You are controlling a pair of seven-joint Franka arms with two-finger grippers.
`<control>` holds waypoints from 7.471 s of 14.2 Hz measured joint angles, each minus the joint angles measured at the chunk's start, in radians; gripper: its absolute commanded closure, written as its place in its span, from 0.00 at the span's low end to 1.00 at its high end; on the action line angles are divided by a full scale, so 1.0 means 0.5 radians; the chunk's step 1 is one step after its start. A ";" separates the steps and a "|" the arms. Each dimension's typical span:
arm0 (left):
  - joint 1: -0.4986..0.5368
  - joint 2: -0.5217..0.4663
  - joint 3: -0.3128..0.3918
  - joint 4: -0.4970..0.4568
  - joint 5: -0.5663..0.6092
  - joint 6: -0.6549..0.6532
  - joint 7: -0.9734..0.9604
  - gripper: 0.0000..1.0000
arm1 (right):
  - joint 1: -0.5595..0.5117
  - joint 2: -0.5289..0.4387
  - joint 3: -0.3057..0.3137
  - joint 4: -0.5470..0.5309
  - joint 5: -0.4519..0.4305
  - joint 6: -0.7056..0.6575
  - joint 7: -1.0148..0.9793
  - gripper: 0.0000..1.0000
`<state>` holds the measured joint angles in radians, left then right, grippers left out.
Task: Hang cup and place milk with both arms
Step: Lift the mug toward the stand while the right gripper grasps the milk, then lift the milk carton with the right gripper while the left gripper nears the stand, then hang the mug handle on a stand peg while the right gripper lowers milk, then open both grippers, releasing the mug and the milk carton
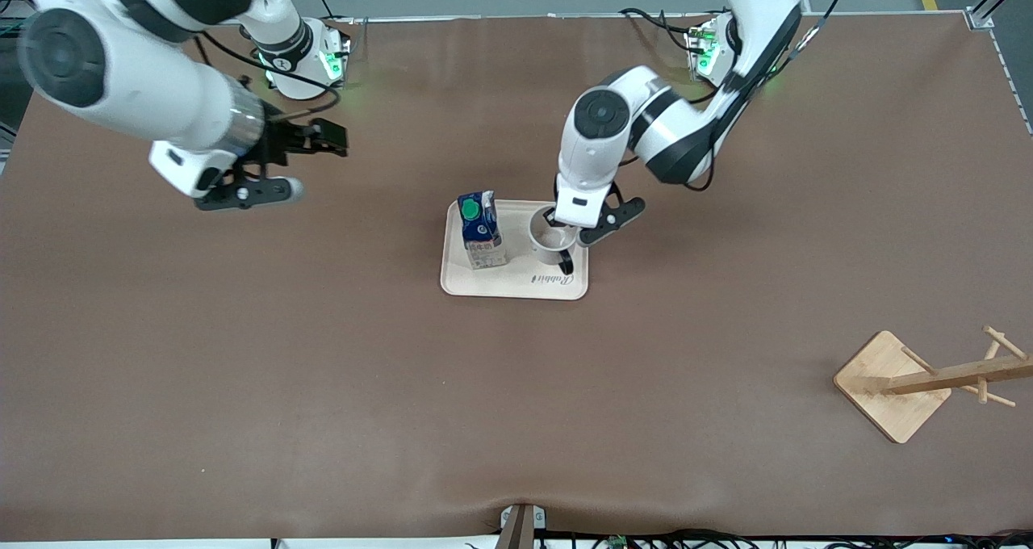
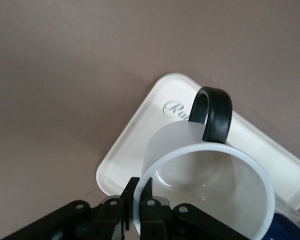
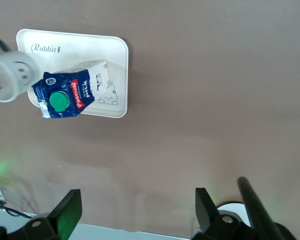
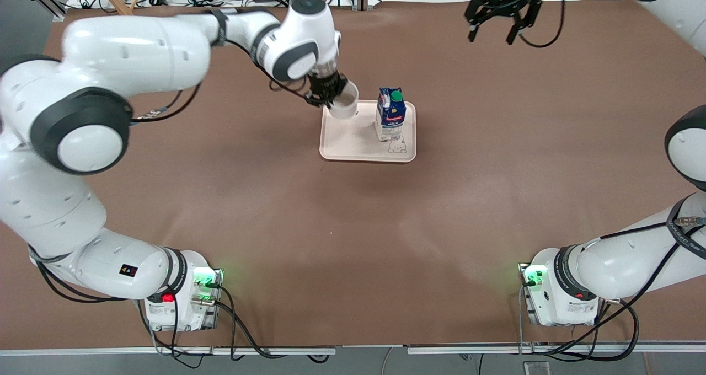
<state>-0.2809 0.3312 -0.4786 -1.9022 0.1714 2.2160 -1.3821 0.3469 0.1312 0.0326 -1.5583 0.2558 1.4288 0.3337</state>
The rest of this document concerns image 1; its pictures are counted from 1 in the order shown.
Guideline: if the white cup with black handle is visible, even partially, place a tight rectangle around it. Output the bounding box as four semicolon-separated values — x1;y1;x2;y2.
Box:
529;208;579;276

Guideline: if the blue white milk carton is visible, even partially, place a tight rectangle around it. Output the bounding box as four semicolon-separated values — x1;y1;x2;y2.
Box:
457;191;509;270

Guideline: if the wooden cup rack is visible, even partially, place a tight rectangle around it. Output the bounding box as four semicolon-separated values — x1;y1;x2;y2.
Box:
833;325;1033;444

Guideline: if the cream rectangular tray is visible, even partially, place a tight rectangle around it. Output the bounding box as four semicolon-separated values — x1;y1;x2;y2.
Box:
440;199;590;300

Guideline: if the brown table mat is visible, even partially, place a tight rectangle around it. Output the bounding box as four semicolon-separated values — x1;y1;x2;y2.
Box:
0;12;1033;543

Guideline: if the black left arm base cable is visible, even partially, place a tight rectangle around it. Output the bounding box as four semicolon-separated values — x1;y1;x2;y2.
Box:
620;6;696;53

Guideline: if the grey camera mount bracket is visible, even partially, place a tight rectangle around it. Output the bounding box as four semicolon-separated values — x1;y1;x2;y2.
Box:
499;504;547;549

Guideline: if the aluminium frame post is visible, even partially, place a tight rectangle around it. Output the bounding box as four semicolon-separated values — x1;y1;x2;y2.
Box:
964;0;1033;138

